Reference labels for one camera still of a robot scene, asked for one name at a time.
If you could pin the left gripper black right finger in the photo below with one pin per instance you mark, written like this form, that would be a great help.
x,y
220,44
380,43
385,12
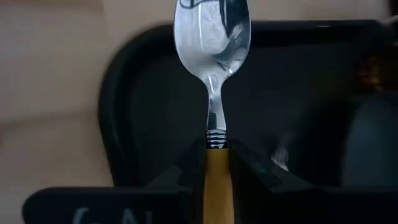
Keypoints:
x,y
311,208

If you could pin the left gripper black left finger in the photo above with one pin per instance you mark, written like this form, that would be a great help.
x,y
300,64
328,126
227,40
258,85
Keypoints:
x,y
124,205

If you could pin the black frying pan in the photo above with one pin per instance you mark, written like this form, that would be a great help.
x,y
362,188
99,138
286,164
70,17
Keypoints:
x,y
373,149

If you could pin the amber faceted cup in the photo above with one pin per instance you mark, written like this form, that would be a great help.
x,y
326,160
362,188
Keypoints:
x,y
370,74

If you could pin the black rectangular tray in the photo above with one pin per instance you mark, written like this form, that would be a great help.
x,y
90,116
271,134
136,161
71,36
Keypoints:
x,y
149,109

